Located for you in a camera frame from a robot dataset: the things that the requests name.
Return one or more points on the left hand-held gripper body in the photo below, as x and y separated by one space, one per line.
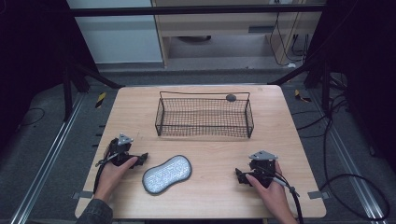
120 148

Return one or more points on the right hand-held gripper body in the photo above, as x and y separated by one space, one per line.
262 166

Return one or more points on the grey peanut-shaped scrubbing pad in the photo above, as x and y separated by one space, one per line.
167 174

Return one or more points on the person's left hand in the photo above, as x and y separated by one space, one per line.
112 177

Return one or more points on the person's right hand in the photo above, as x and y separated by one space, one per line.
274 196

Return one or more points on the yellow black hazard tape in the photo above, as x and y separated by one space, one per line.
100 100
301 96

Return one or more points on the black metal stand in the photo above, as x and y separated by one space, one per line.
314 74
77 77

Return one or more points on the white cabinet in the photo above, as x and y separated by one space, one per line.
116 31

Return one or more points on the beige wooden cabinet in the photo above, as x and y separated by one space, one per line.
230 31

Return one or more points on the black horizontal bar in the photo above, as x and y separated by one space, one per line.
196 10

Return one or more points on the aluminium floor rail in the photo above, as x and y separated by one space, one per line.
351 161
43 161

